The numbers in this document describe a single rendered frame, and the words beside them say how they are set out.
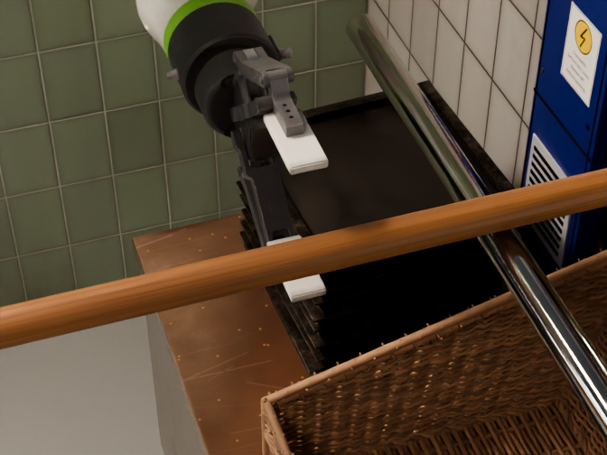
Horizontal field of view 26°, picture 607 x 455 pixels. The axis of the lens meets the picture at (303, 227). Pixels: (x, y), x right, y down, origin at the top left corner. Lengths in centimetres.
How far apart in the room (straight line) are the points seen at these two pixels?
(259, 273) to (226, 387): 75
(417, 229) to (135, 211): 158
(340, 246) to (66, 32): 135
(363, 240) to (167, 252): 93
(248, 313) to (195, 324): 7
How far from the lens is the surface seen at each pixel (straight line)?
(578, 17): 161
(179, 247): 191
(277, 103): 102
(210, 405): 171
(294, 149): 99
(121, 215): 256
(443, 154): 114
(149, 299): 97
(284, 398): 151
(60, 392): 252
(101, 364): 256
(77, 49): 231
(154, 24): 126
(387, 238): 101
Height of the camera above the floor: 189
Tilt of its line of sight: 42 degrees down
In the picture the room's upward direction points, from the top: straight up
